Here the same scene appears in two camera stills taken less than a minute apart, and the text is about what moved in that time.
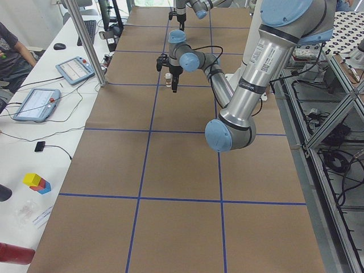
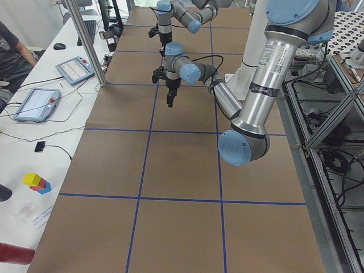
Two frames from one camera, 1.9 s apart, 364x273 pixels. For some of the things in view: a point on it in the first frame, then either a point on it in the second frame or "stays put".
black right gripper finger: x=173 y=83 -> x=169 y=99
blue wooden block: x=48 y=188 stays put
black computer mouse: x=59 y=46 stays put
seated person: x=16 y=64 stays put
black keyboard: x=91 y=27 stays put
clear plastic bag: x=25 y=211 stays put
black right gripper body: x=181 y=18 -> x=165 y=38
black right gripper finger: x=174 y=83 -> x=170 y=99
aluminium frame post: x=102 y=78 stays put
